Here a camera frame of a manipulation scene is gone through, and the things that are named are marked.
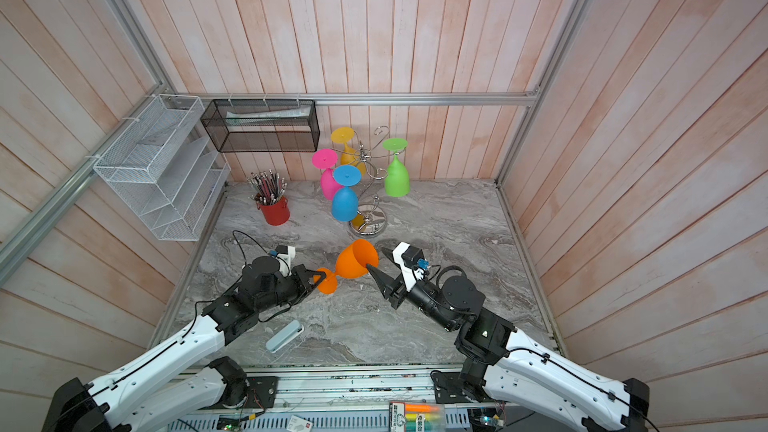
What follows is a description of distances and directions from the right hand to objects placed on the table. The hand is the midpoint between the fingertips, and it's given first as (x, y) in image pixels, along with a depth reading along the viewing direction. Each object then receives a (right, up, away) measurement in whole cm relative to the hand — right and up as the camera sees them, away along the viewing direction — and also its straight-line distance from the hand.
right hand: (377, 258), depth 62 cm
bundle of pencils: (-37, +18, +37) cm, 56 cm away
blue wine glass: (-9, +13, +21) cm, 26 cm away
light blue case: (-25, -24, +17) cm, 39 cm away
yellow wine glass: (-9, +28, +34) cm, 44 cm away
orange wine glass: (-6, -2, +5) cm, 8 cm away
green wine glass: (+6, +21, +27) cm, 34 cm away
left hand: (-13, -8, +15) cm, 21 cm away
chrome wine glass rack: (-2, +7, +46) cm, 46 cm away
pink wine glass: (-15, +24, +22) cm, 36 cm away
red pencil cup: (-37, +9, +46) cm, 59 cm away
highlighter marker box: (+9, -39, +7) cm, 40 cm away
